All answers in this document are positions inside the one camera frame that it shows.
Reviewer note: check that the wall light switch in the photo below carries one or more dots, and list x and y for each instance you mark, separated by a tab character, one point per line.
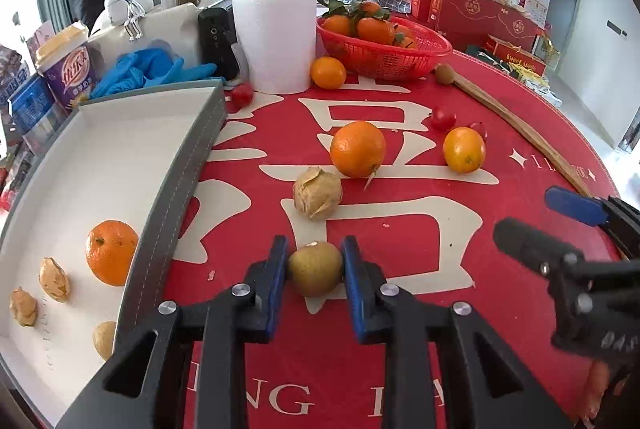
616	29

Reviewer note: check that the brown kiwi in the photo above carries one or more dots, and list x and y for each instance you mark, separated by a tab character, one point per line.
315	270
443	74

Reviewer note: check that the green citrus leaves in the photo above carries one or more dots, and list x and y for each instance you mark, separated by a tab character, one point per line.
352	6

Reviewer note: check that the person's right hand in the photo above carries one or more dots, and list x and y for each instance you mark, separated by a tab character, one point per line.
592	394

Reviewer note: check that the round tan nut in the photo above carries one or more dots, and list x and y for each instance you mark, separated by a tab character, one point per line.
104	340

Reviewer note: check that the purple milk tea cup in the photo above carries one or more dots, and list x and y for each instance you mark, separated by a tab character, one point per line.
67	69

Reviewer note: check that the red plastic basket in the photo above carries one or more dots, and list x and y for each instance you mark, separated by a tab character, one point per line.
390	59

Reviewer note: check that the wrinkled tan walnut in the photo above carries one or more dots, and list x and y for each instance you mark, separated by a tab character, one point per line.
54	279
23	306
317	194

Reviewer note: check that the grey door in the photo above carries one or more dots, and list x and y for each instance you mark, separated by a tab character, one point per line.
567	4

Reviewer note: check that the red apple gift box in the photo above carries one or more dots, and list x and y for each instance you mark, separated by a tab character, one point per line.
515	51

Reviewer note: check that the white case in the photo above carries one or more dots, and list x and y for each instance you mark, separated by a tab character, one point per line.
165	29

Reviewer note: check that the long wooden stick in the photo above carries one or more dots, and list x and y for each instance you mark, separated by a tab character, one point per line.
515	129

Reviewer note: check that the white green carton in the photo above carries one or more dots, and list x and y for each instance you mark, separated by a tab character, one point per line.
547	94

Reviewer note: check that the white paper towel roll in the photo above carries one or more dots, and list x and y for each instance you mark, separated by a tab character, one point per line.
275	39

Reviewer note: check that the blue printed box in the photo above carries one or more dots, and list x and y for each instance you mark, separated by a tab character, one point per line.
32	109

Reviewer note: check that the green paper bag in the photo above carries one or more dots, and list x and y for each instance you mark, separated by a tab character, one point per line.
485	58

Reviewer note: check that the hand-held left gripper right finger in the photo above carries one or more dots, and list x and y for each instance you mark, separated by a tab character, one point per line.
352	294

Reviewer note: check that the white wall calendar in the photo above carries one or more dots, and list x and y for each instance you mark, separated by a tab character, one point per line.
536	1

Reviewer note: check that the red cherry tomato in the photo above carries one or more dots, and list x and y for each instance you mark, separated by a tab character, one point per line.
241	94
442	118
478	130

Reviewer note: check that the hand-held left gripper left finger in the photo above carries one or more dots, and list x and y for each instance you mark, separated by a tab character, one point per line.
278	281

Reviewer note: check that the large orange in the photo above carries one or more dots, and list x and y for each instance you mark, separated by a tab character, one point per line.
357	149

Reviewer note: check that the silver rabbit figurine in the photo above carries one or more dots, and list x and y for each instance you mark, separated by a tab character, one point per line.
132	16

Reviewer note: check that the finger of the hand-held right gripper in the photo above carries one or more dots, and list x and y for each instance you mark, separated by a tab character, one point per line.
530	241
575	205

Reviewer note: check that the blue rubber gloves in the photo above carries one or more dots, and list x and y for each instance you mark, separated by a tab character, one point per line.
150	69

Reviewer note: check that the white tray grey rim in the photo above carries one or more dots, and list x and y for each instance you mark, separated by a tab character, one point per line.
100	169

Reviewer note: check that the black electronic device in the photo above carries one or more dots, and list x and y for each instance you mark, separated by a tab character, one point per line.
215	41

